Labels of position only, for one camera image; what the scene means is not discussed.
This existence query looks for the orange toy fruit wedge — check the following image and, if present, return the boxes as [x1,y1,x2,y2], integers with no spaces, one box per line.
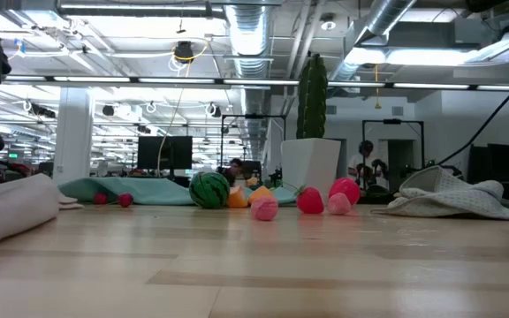
[247,185,276,205]
[226,185,250,209]

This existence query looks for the pink toy fruit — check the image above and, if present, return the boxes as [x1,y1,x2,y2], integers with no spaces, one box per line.
[326,192,353,216]
[250,195,279,222]

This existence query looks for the green striped toy watermelon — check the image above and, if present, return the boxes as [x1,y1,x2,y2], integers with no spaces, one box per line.
[188,171,232,210]

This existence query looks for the red toy strawberry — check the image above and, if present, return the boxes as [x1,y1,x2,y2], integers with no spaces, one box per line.
[295,185,325,216]

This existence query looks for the red toy apple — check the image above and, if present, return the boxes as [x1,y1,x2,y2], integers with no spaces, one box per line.
[328,177,361,207]

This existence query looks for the person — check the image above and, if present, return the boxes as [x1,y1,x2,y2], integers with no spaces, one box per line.
[347,140,389,192]
[225,157,247,180]

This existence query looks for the white hexagonal plant pot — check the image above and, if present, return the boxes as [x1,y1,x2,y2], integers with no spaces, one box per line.
[280,137,342,205]

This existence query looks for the black background monitor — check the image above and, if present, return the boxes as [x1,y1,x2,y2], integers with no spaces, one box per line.
[137,135,194,178]

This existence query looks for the green cactus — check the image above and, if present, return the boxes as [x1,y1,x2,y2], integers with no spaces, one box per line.
[296,52,329,140]

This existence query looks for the teal cloth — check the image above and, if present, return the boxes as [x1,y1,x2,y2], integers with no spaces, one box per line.
[57,177,298,207]

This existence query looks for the long linear ceiling light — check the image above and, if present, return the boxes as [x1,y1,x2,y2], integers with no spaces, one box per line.
[0,74,509,92]

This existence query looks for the bright ceiling light panel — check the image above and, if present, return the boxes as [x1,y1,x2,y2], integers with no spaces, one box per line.
[345,43,509,67]

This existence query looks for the grey waffle cloth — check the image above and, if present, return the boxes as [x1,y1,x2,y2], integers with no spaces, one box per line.
[370,165,509,222]

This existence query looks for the black cabinet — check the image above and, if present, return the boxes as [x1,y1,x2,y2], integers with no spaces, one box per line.
[468,142,509,202]

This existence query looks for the beige cloth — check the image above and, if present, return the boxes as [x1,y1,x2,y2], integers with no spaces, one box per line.
[0,172,86,249]

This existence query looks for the black background rig frame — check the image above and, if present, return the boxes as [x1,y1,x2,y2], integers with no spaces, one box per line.
[220,113,287,178]
[361,117,426,178]

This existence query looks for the silver spiral ceiling duct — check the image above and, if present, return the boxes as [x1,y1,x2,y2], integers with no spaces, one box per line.
[223,0,277,163]
[327,0,417,83]

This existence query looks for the black ceiling camera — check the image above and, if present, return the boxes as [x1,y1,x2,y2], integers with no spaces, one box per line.
[172,40,197,64]

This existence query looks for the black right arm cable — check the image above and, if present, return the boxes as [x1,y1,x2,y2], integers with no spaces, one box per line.
[435,59,509,168]

